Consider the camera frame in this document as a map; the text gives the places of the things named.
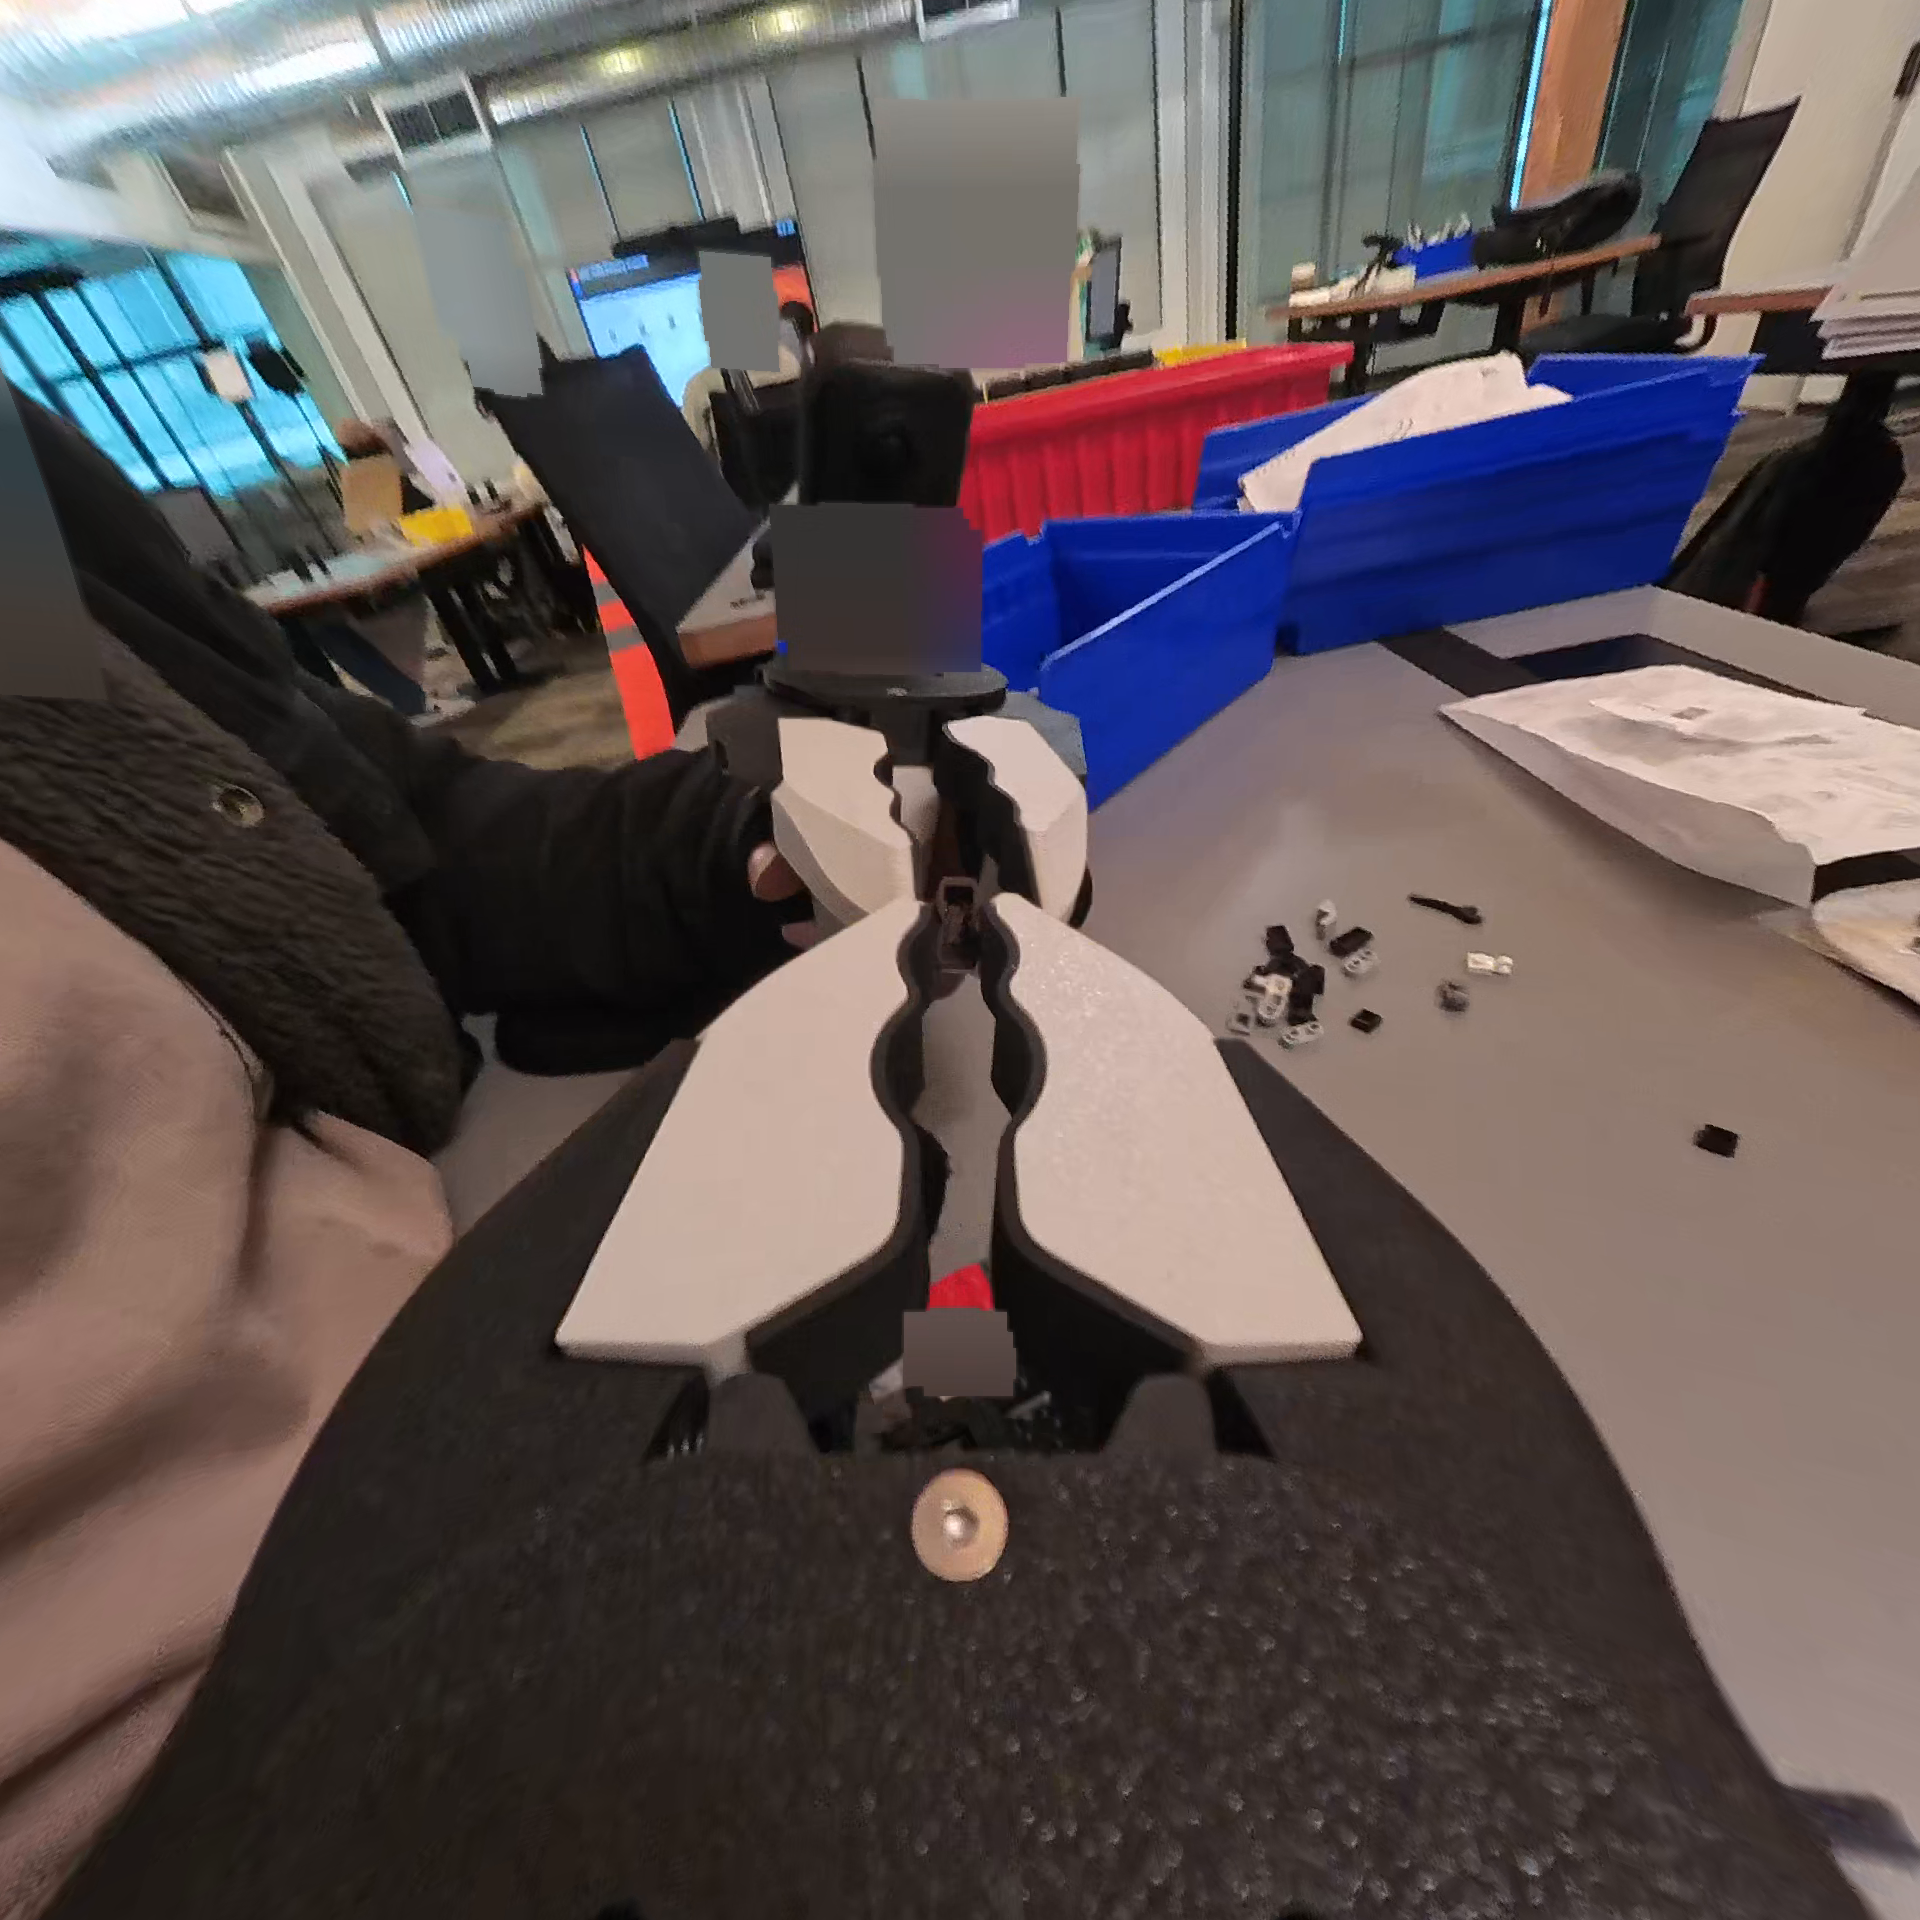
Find person's beige top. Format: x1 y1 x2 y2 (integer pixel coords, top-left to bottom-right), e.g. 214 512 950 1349
0 839 458 1920

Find background work table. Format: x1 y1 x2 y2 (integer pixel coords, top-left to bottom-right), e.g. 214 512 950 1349
246 503 578 701

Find black duffel bag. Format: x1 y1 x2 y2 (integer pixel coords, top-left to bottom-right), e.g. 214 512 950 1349
1477 173 1644 265

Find wooden background table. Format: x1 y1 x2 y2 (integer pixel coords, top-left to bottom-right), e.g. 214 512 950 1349
1266 231 1665 394

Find person's left hand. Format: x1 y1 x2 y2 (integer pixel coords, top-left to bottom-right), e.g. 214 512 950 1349
744 839 830 954

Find person's left forearm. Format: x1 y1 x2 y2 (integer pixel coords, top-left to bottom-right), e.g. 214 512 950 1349
321 720 818 1075

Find computer monitor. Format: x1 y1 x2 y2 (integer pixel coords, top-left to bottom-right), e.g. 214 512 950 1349
568 256 818 407

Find red storage bin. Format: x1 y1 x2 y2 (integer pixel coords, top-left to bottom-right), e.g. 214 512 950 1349
959 343 1354 542

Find silver ventilation duct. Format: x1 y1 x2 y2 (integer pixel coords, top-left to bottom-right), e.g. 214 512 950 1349
0 0 1157 167

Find toy brick car chassis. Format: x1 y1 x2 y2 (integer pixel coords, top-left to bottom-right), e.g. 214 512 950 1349
873 1265 1056 1454

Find person's black fleece jacket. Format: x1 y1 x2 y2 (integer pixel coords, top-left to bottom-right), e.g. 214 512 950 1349
0 382 481 1158

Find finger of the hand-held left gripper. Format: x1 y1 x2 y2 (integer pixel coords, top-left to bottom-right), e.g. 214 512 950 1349
767 719 940 923
944 719 1094 923

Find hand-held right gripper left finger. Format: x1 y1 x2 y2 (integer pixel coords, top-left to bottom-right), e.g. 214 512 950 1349
556 896 950 1379

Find orange striped barrier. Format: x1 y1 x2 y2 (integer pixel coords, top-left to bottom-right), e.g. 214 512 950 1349
582 546 677 759

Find stack of white papers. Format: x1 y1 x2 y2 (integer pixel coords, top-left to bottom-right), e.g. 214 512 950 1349
1808 152 1920 362

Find black office chair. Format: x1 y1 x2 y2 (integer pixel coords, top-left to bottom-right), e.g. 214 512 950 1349
1522 96 1800 362

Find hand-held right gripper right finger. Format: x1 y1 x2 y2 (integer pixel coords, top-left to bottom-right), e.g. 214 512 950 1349
990 893 1367 1369

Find white printed paper bag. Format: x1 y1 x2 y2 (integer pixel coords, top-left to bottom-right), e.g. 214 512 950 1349
1439 663 1920 910

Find black panel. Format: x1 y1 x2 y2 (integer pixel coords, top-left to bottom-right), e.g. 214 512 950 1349
478 346 758 723

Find blue storage bin stack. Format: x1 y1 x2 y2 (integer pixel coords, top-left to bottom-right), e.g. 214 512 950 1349
1191 353 1759 656

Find scattered small brick pieces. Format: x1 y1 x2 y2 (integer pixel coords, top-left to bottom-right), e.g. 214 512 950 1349
1228 895 1743 1162

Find printed paper sheet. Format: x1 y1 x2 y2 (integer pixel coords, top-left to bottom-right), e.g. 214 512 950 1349
1236 353 1577 514

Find clear bag of black pieces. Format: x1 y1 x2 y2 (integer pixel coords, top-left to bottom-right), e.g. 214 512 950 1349
1768 879 1920 1005

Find black backpack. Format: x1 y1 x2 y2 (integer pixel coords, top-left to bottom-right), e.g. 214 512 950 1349
1664 399 1905 625

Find grey desk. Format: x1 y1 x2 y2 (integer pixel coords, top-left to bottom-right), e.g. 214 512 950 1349
433 586 1920 1920

